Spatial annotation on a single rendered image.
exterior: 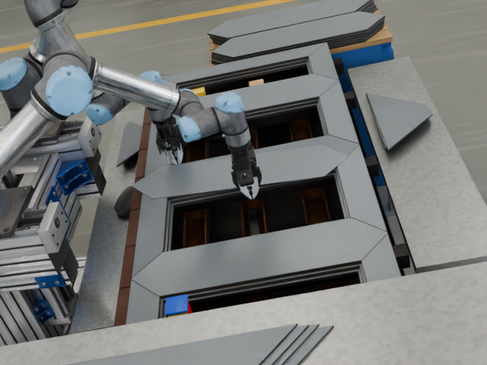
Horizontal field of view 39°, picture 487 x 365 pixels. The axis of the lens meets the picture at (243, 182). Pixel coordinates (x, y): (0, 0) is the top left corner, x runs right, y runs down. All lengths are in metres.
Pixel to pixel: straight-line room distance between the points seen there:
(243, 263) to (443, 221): 0.61
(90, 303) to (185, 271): 0.41
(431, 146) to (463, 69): 1.97
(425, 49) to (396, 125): 2.17
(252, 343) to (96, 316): 0.87
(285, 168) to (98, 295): 0.73
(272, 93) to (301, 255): 0.92
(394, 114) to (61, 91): 1.25
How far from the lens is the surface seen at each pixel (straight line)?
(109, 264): 2.38
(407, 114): 2.55
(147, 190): 2.34
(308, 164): 2.26
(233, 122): 1.99
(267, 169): 2.27
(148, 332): 1.59
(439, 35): 4.79
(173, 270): 2.01
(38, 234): 2.12
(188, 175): 2.35
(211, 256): 2.01
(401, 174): 2.33
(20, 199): 2.20
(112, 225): 2.54
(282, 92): 2.68
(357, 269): 1.91
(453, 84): 4.24
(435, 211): 2.18
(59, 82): 1.80
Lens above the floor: 2.18
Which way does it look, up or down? 36 degrees down
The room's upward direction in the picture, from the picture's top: 15 degrees counter-clockwise
